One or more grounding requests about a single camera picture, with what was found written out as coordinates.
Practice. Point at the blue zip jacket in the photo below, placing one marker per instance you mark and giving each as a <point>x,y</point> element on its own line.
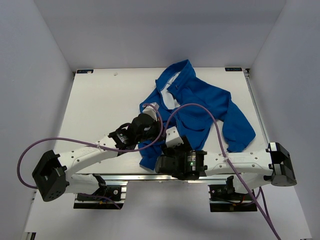
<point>190,104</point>

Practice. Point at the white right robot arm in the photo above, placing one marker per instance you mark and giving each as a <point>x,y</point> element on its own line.
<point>272,165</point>

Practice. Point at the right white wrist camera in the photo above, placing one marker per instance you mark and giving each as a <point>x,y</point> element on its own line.
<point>173,138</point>

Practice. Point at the right corner label sticker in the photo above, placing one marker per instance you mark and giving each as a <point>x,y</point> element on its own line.
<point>233,69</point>

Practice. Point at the aluminium right side rail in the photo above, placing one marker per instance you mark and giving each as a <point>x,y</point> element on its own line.
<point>254,99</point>

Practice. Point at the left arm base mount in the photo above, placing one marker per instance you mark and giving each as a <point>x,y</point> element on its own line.
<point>110,197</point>

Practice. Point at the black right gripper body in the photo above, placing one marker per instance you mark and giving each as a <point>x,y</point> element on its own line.
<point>178,151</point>

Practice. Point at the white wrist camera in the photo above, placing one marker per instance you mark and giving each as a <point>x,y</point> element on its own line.
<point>173,138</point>
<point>151,110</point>

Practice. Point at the left corner label sticker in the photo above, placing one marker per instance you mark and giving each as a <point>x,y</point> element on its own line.
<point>84,71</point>

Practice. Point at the aluminium rail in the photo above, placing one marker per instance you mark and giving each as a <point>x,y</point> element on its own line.
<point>254,99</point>
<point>157,177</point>

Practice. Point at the corner label sticker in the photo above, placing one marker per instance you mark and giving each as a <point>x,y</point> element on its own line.
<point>233,69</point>
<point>84,71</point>

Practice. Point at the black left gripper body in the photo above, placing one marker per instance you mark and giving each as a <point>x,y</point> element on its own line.
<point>153,134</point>

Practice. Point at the aluminium front rail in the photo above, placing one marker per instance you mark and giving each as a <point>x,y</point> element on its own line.
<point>157,177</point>

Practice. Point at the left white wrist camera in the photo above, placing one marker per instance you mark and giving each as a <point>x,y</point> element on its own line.
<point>151,110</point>

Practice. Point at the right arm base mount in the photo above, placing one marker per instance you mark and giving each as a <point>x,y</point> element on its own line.
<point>221,202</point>

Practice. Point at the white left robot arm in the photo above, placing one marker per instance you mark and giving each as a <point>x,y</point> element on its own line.
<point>58,173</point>

